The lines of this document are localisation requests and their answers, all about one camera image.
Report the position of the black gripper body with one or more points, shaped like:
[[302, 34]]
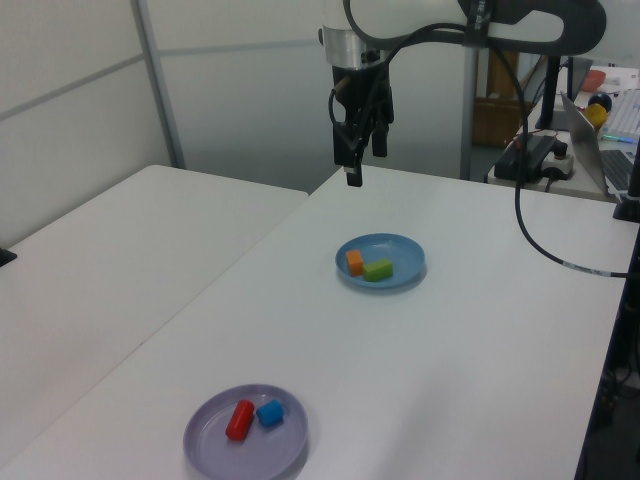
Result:
[[352, 100]]

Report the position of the green block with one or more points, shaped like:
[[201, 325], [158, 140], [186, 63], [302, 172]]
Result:
[[377, 271]]

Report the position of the blue block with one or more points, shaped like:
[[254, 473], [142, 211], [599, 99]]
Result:
[[270, 413]]

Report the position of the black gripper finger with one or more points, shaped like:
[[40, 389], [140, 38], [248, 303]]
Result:
[[343, 150], [380, 142]]

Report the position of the black mounting post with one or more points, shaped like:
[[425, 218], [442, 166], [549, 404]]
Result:
[[632, 200]]

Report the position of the brown cardboard box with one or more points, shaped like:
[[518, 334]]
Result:
[[492, 122]]

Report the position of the red cylinder block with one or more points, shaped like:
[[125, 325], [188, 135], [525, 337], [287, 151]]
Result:
[[240, 420]]

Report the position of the purple plate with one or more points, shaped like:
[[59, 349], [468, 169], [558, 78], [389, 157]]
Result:
[[215, 450]]

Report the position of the emergency stop button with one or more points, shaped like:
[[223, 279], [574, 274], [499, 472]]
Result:
[[560, 162]]

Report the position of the wooden panel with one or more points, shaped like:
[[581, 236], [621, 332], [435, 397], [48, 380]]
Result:
[[507, 75]]

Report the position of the grey monitor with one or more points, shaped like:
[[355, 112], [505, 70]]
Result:
[[579, 75]]

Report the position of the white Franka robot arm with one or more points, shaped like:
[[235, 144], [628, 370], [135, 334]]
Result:
[[410, 17]]

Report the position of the orange block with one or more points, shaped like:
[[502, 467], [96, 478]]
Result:
[[354, 262]]

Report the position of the orange bowl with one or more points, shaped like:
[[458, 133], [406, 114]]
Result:
[[595, 80]]

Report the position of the dark blue ball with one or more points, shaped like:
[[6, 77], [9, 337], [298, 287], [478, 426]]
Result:
[[602, 100]]

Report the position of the yellow ball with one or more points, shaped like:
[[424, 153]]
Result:
[[596, 117]]

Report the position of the blue plate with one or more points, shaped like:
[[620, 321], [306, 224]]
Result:
[[405, 255]]

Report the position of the silver laptop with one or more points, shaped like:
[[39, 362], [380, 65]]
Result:
[[585, 145]]

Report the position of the black monitor stand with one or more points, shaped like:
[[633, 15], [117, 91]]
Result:
[[550, 100]]

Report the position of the white keyboard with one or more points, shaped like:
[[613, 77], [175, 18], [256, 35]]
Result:
[[625, 117]]

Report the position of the grey partition post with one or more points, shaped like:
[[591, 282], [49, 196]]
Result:
[[160, 90], [467, 125]]

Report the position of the black power box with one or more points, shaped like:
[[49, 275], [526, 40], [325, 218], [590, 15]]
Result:
[[532, 152]]

